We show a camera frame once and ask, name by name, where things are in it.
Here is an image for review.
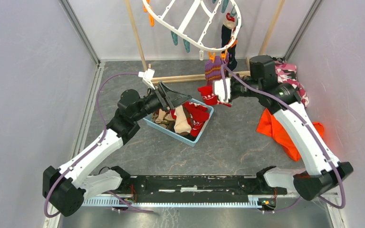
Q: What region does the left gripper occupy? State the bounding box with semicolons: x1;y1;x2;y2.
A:
133;81;192;122

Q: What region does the red white patterned sock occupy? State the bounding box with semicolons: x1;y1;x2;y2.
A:
197;85;231;107

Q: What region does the teal clothespin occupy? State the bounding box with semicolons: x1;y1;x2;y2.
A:
171;31;191;53

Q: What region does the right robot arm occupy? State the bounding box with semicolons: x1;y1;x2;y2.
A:
223;55;353;201

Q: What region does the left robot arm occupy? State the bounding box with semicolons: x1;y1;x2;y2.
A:
43;82;192;218

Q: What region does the wooden hanger stand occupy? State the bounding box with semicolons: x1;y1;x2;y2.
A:
125;0;285;85

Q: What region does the white round sock hanger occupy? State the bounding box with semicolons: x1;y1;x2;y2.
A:
142;0;242;53

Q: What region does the tan sock in basket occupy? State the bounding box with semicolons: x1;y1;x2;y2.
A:
152;109;175;130

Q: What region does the cream white sock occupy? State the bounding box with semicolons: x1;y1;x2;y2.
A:
174;105;192;136

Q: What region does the black hanging sock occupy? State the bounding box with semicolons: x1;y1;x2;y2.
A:
221;21;237;71

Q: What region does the red sock in basket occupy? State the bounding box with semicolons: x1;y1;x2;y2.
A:
183;102;210;137

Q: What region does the light blue laundry basket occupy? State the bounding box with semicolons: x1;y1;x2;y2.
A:
144;99;214;147

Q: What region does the purple striped hanging sock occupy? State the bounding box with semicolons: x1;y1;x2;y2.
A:
205;56;222;86

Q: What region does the orange clothespin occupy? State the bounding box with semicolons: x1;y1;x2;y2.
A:
208;40;237;63

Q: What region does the orange cloth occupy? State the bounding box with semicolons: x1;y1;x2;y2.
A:
256;108;325;162

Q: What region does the pink camouflage cloth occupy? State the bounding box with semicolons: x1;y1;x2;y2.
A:
275;61;309;108

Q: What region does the beige red cuffed sock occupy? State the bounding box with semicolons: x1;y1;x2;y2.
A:
223;13;236;30

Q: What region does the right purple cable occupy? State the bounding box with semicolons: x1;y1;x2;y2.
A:
220;61;347;214

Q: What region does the purple cable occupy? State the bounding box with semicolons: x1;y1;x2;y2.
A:
220;61;347;214
43;72;158;219

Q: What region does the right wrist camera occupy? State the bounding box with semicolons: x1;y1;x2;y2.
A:
212;77;231;103

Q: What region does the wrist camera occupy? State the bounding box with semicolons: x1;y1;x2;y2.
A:
138;68;155;89
212;77;231;103

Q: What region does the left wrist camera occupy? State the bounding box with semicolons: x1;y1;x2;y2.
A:
138;68;155;89

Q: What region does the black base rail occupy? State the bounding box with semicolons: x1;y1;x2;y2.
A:
113;175;288;203

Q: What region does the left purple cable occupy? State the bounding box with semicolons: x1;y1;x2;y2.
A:
43;72;158;219

